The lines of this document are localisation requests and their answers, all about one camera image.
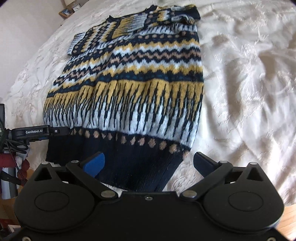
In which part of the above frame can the small white alarm clock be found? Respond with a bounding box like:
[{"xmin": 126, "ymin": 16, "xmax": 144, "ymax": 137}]
[{"xmin": 72, "ymin": 4, "xmax": 81, "ymax": 12}]

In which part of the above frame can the navy yellow patterned knit sweater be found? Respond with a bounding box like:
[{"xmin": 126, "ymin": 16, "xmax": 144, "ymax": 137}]
[{"xmin": 43, "ymin": 5, "xmax": 204, "ymax": 192}]

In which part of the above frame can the white embroidered bedspread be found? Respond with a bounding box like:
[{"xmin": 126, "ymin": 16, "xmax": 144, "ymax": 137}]
[{"xmin": 4, "ymin": 1, "xmax": 295, "ymax": 205}]

